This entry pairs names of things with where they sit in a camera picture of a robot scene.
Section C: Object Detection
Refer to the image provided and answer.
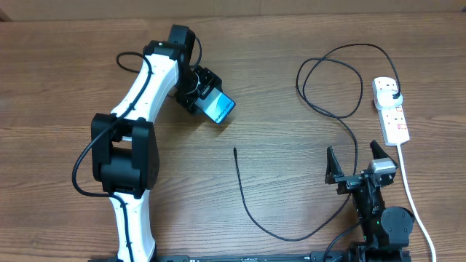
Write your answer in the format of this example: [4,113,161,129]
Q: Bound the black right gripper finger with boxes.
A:
[325,146,343,184]
[370,140,398,167]

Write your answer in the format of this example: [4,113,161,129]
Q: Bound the blue screen smartphone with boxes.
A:
[195,88,236,124]

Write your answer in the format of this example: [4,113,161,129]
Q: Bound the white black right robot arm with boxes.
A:
[323,140,414,261]

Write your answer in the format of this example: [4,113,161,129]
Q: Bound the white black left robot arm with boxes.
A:
[86,25,236,261]

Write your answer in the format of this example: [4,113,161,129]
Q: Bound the white charger adapter plug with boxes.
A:
[374,89,403,110]

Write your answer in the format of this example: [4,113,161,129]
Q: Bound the white power strip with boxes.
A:
[372,76,410,146]

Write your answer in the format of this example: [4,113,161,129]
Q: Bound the black charger cable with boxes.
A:
[232,43,404,242]

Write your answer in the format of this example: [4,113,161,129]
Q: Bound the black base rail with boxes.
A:
[87,250,412,262]

